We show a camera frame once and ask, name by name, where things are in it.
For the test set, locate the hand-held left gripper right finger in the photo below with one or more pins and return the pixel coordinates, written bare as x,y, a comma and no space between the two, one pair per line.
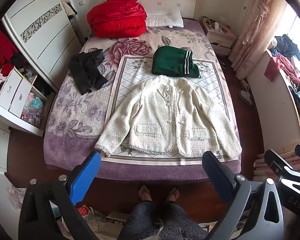
216,173

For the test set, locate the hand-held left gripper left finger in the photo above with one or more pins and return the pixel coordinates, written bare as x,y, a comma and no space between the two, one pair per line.
86,177

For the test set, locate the white tweed jacket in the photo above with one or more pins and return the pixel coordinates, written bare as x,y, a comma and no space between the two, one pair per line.
160,115

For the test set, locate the pile of pastel clothes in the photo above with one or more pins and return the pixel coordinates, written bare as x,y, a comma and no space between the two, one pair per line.
33,107

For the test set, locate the dark blue clothes pile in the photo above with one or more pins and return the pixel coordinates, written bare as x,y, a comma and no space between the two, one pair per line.
287,46

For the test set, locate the red hanging clothes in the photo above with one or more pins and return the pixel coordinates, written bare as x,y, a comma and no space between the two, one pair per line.
1,50

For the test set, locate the red patterned bag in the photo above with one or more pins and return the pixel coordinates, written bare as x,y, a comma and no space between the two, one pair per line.
83,210

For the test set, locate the grey laced shoe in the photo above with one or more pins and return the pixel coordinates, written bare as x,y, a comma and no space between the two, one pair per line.
96,220

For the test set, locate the person's right foot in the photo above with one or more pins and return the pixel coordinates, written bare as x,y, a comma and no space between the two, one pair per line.
172,194

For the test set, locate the person's foot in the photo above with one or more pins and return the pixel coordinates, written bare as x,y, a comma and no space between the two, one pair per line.
145,193
172,194

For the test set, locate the person's left foot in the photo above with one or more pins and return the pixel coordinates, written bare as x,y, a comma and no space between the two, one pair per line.
145,193

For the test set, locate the white slipper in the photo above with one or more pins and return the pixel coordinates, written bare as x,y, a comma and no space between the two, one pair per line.
245,97
245,85

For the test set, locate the clear plastic bag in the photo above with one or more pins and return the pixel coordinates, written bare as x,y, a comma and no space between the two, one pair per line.
16,197

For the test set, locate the black garment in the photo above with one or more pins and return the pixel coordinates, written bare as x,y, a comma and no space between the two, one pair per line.
85,72

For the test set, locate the dark slipper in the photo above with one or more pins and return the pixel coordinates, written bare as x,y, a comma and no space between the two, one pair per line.
225,63

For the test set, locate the white diamond-pattern floral mat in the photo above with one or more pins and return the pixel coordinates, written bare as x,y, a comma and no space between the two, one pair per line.
130,72

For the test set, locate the green garment with white stripes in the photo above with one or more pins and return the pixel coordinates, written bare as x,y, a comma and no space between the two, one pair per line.
167,62

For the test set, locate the white nightstand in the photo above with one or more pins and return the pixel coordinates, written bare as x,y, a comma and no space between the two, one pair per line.
220,41

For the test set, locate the pink curtain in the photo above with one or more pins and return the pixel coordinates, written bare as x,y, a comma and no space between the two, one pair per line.
260,17

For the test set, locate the white wardrobe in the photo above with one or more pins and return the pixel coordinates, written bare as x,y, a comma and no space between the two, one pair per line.
40,42

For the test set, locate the pile of small household clutter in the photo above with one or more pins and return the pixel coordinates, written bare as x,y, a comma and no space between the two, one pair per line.
216,25

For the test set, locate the red quilt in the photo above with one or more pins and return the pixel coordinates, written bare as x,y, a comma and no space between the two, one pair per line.
115,17

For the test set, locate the white pillow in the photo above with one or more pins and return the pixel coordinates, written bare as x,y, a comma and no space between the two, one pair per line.
165,18

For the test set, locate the beige hanging garment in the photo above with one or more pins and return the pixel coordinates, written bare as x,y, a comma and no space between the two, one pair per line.
66,0

